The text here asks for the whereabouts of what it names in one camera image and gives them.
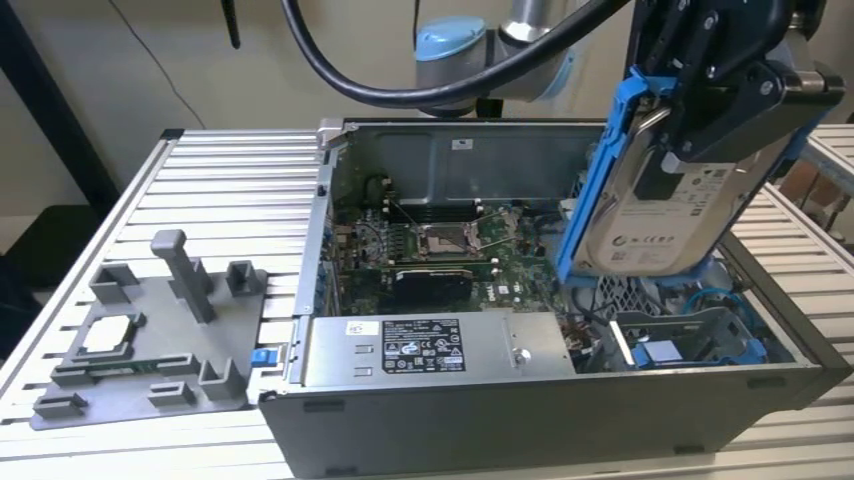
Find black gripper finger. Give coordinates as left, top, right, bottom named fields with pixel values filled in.
left=632, top=62, right=795, bottom=200
left=772, top=59, right=847, bottom=179

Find hard disk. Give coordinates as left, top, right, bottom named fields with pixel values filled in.
left=556, top=64, right=812, bottom=294

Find grey disk bay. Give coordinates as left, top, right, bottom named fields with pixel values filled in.
left=603, top=307, right=768, bottom=372

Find metal slat side table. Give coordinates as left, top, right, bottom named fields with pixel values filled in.
left=803, top=122, right=854, bottom=169

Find brown cardboard pieces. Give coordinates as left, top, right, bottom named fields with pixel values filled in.
left=779, top=159, right=854, bottom=234

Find metal socket cover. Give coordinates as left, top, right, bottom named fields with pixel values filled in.
left=468, top=208, right=520, bottom=250

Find green motherboard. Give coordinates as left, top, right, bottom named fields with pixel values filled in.
left=329, top=199, right=568, bottom=316

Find black RAM slots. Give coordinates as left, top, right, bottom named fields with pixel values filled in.
left=384, top=198, right=486, bottom=224

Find CPU socket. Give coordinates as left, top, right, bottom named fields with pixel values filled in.
left=416, top=222, right=476, bottom=259

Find blue carrier in bay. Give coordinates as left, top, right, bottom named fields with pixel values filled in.
left=630, top=342, right=686, bottom=370

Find thin metal locking lever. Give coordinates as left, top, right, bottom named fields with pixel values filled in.
left=392, top=199, right=429, bottom=232

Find black graphics card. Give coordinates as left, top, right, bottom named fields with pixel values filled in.
left=392, top=269, right=472, bottom=304

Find open black PC case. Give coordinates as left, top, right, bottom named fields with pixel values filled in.
left=257, top=117, right=854, bottom=479

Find silver power supply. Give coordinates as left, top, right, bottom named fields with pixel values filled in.
left=300, top=312, right=576, bottom=389

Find black antenna rod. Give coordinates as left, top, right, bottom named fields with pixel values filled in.
left=220, top=0, right=241, bottom=50

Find grey parts rack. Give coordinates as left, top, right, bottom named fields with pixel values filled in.
left=29, top=229, right=269, bottom=431

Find black slanted stand bar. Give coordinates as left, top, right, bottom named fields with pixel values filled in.
left=0, top=0, right=123, bottom=214

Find silver CPU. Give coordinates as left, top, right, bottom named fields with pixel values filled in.
left=77, top=317, right=139, bottom=354

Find green RAM stick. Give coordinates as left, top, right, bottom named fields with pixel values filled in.
left=83, top=362, right=168, bottom=374

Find light blue wire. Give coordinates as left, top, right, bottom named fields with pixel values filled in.
left=683, top=288, right=754, bottom=322

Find thick black cable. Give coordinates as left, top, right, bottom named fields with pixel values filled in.
left=279, top=0, right=635, bottom=109

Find thin black wall cable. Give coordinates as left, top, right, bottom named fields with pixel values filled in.
left=112, top=0, right=205, bottom=129

